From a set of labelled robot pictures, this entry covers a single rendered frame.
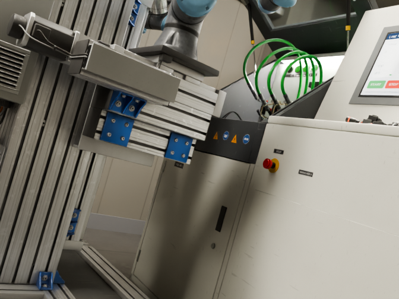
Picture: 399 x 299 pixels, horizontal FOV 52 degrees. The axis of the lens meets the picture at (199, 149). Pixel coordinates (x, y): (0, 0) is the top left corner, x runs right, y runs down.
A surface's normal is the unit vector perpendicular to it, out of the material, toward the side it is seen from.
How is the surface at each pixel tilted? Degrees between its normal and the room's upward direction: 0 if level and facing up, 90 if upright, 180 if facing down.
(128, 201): 90
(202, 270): 90
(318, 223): 90
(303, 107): 90
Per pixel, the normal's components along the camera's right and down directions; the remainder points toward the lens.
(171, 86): 0.58, 0.14
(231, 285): -0.81, -0.24
